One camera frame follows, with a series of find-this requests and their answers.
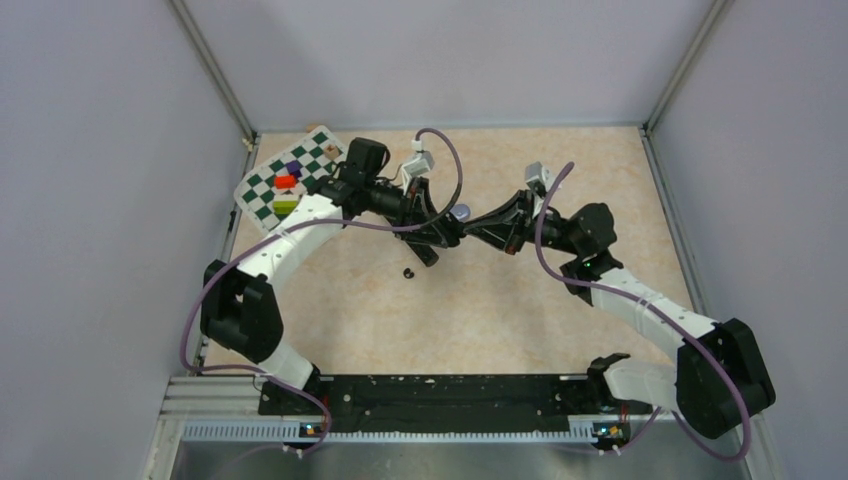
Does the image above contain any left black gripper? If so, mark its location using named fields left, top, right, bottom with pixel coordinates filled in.
left=365, top=176, right=450, bottom=248

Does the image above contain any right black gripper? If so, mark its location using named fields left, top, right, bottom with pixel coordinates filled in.
left=463, top=189, right=583, bottom=256

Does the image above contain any lavender earbud charging case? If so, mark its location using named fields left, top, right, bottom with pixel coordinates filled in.
left=450, top=203, right=471, bottom=222

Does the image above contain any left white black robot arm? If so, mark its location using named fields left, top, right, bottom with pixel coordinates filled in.
left=193, top=129, right=461, bottom=414

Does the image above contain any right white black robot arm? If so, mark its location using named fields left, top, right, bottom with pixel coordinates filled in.
left=462, top=190, right=776, bottom=439

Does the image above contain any black silver microphone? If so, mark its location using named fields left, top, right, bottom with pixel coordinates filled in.
left=406, top=241, right=439, bottom=268

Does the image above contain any wooden cube piece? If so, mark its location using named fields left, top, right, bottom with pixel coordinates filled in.
left=323, top=145, right=340, bottom=160

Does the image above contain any lime green block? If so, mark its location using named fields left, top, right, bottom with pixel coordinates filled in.
left=271, top=195, right=300, bottom=216

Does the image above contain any red block upper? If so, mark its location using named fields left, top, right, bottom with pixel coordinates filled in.
left=274, top=175, right=298, bottom=190

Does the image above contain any purple block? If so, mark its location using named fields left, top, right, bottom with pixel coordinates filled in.
left=285, top=160, right=302, bottom=178

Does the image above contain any green white chessboard mat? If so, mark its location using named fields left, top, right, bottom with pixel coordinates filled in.
left=233, top=125, right=346, bottom=233

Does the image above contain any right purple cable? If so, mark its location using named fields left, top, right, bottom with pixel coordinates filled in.
left=533, top=162, right=753, bottom=463

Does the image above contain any purple cable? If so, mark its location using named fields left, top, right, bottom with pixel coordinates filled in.
left=533, top=162, right=753, bottom=463
left=180, top=127, right=464, bottom=458

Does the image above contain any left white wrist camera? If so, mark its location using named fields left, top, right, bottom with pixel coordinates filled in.
left=400, top=138, right=434, bottom=181

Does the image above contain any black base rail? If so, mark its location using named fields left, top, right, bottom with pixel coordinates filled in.
left=258, top=374, right=652, bottom=434

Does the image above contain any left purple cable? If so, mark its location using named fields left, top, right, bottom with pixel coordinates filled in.
left=180, top=127, right=464, bottom=458

